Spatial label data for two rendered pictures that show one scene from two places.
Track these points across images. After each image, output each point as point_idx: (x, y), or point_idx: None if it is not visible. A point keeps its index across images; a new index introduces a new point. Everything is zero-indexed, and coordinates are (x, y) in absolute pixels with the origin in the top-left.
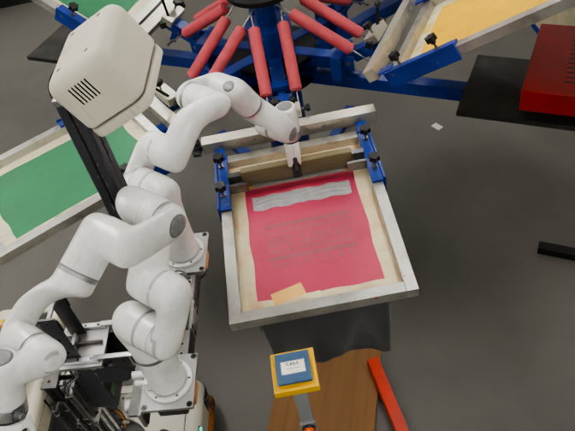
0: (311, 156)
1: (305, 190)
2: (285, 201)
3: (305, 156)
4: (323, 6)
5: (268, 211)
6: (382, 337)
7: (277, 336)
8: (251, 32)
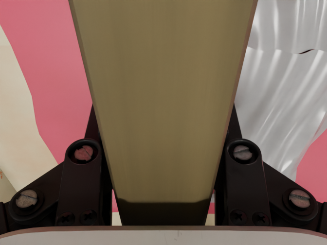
0: (153, 59)
1: (288, 24)
2: (302, 125)
3: (123, 150)
4: None
5: (311, 173)
6: None
7: None
8: None
